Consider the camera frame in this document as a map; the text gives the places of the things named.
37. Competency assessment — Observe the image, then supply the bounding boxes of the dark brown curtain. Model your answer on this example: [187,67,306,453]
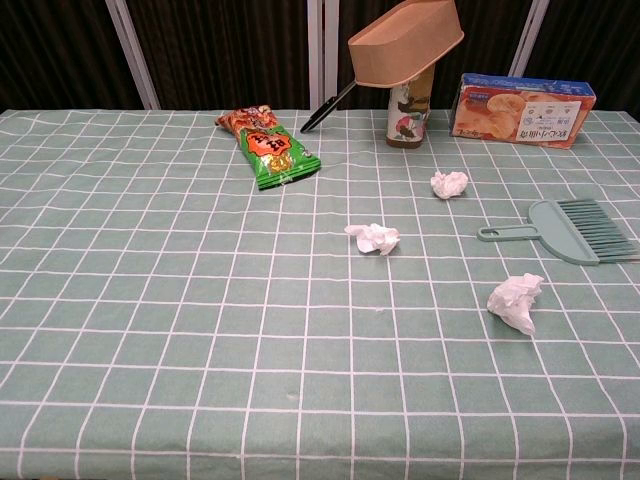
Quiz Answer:
[0,0,640,112]

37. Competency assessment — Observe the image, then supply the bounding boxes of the orange red snack bag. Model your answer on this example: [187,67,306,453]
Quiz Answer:
[216,104,281,139]

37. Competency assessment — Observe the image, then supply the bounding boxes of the tissue top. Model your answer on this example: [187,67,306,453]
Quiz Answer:
[430,170,470,201]

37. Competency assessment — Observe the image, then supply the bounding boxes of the blue orange cookie box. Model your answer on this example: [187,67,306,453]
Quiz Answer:
[449,73,597,151]

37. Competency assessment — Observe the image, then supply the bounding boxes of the green snack bag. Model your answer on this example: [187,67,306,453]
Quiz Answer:
[237,125,322,192]

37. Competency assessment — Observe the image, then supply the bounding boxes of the green plastic hand brush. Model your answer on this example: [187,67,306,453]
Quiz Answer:
[476,198,640,267]

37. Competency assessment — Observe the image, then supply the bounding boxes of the green white checkered tablecloth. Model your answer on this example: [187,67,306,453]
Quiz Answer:
[0,107,640,480]

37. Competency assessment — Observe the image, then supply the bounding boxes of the black handled tool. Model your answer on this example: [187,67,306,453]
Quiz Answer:
[299,82,358,134]

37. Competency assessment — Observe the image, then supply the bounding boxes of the white metal frame post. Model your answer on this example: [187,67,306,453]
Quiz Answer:
[306,0,326,109]
[104,0,161,111]
[508,0,550,77]

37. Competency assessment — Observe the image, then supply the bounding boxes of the floral print cylinder can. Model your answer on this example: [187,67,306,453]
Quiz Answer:
[384,63,434,150]

